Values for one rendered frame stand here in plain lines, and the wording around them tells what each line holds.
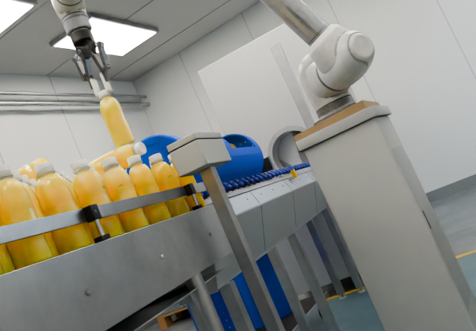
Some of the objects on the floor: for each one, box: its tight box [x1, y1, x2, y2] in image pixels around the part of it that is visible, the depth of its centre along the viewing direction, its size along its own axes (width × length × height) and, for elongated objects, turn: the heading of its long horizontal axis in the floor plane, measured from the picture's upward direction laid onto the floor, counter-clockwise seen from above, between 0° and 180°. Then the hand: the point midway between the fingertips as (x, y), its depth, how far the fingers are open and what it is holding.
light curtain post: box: [270, 43, 316, 129], centre depth 317 cm, size 6×6×170 cm
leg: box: [288, 232, 340, 331], centre depth 278 cm, size 6×6×63 cm
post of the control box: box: [200, 166, 285, 331], centre depth 155 cm, size 4×4×100 cm
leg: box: [267, 246, 312, 331], centre depth 282 cm, size 6×6×63 cm
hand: (100, 86), depth 182 cm, fingers closed on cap, 4 cm apart
